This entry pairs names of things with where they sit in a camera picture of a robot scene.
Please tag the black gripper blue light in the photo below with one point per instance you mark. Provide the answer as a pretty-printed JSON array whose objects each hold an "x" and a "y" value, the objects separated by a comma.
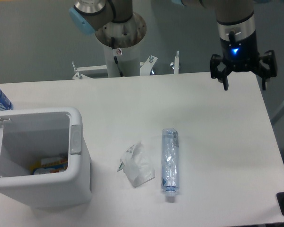
[{"x": 243, "y": 56}]

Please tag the crushed clear plastic bottle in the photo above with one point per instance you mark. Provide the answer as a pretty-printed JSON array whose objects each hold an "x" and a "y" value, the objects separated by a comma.
[{"x": 170, "y": 162}]

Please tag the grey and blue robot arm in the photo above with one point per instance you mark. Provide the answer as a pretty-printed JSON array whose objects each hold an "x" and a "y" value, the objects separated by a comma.
[{"x": 234, "y": 17}]

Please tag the white plastic trash can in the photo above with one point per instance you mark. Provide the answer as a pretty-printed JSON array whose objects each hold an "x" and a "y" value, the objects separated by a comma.
[{"x": 28, "y": 135}]

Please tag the colourful packaging in bin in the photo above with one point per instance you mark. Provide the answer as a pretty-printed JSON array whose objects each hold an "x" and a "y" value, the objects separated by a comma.
[{"x": 49, "y": 165}]

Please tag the white metal base frame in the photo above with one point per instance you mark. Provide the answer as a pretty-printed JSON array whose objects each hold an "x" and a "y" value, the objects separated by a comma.
[{"x": 132, "y": 67}]

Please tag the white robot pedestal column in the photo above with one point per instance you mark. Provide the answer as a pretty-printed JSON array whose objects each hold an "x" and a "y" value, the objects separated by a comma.
[{"x": 121, "y": 54}]

